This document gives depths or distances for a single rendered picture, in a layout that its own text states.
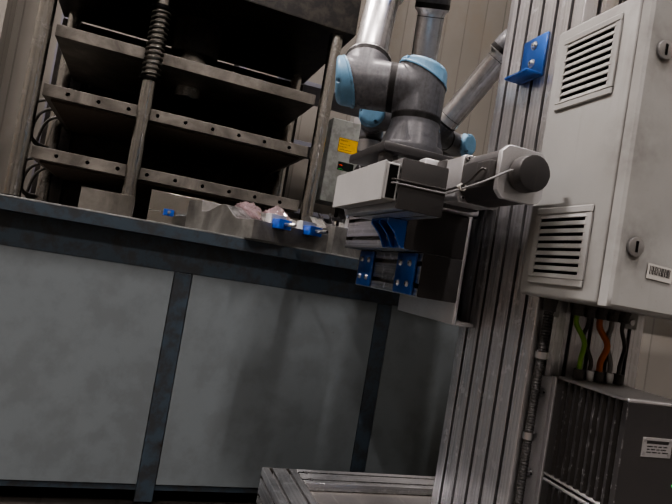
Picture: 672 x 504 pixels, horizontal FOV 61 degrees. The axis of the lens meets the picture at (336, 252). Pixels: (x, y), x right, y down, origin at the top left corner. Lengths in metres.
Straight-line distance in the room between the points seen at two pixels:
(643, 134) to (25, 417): 1.55
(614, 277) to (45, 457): 1.46
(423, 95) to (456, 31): 4.49
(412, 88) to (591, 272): 0.64
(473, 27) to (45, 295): 4.94
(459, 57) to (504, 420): 4.88
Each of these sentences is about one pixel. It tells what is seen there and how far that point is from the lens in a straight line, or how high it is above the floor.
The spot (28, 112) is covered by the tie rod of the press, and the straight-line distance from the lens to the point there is 2.51.
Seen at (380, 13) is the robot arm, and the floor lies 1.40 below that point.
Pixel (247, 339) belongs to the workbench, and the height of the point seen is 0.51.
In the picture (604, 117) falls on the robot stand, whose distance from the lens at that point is 0.98.
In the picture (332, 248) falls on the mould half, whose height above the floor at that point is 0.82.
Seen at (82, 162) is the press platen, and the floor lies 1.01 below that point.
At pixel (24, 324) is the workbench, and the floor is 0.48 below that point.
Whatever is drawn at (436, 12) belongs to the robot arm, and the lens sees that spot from 1.70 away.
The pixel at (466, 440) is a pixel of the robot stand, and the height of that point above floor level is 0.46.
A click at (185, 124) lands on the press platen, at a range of 2.58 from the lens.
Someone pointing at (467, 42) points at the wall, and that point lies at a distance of 5.85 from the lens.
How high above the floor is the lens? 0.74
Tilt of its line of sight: 2 degrees up
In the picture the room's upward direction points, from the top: 10 degrees clockwise
